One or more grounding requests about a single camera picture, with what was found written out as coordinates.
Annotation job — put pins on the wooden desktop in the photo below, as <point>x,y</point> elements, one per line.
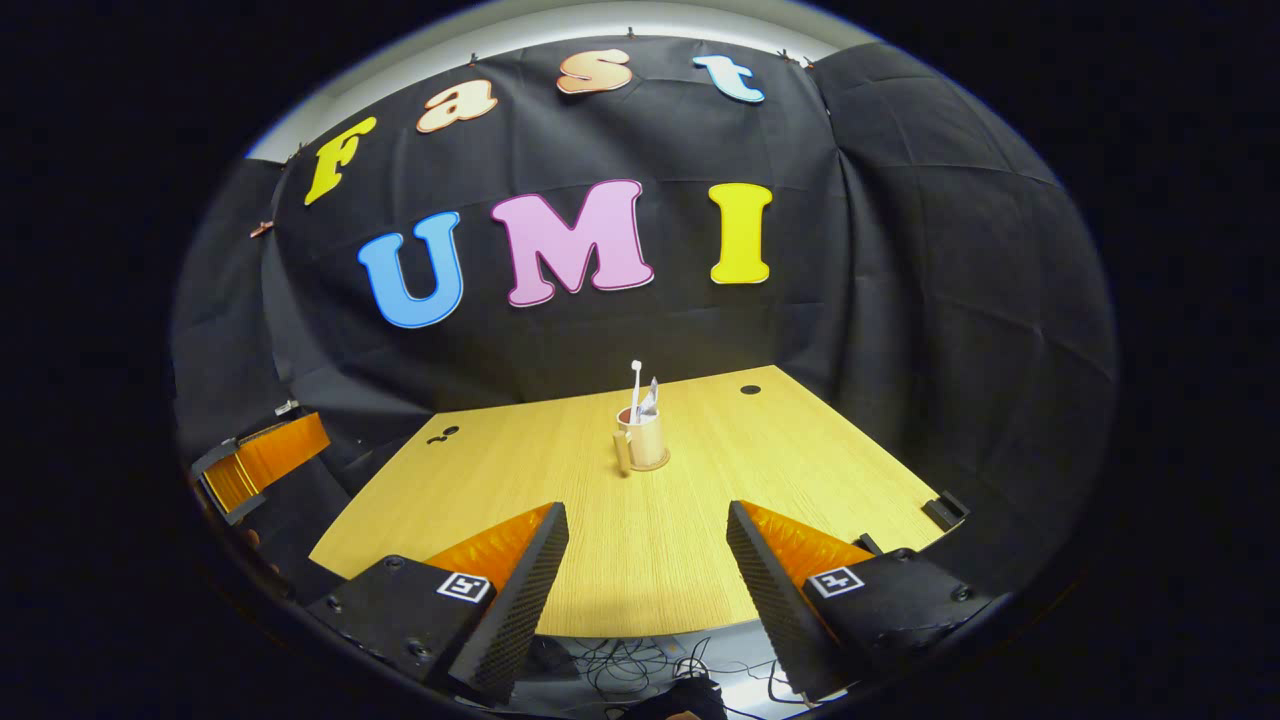
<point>650,550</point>

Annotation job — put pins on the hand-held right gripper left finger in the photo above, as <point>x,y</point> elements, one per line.
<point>520,600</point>

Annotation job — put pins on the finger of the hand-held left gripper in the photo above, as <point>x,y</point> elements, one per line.
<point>270,460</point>

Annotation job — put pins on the pale pink toothbrush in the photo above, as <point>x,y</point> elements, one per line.
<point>635,395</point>

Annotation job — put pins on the black backdrop cloth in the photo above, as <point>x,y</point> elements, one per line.
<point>900,300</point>

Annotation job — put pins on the beige cup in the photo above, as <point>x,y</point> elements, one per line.
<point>648,445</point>

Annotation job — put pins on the white toothpaste tube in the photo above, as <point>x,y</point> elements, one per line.
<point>650,400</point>

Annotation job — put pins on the copper clip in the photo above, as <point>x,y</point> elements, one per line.
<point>262,229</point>

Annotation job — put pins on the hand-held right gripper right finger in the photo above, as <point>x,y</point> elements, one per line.
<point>770,600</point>

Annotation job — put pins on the round brown coaster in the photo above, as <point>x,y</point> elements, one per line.
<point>664,462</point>

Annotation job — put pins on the black table clamp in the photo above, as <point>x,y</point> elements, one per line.
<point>945,510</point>

